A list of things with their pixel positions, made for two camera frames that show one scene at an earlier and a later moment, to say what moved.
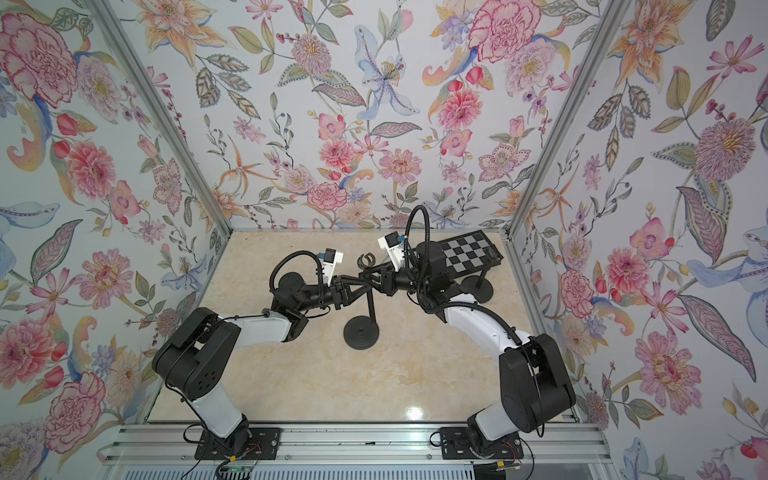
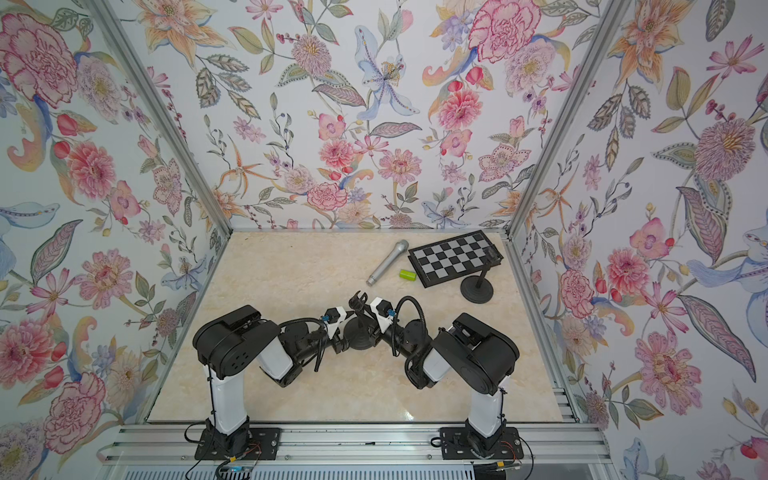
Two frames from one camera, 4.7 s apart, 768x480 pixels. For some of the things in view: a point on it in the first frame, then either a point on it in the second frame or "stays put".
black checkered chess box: (469, 253) stays put
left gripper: (339, 293) → (339, 345)
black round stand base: (483, 293) stays put
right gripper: (390, 280) → (376, 333)
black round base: (360, 333) stays put
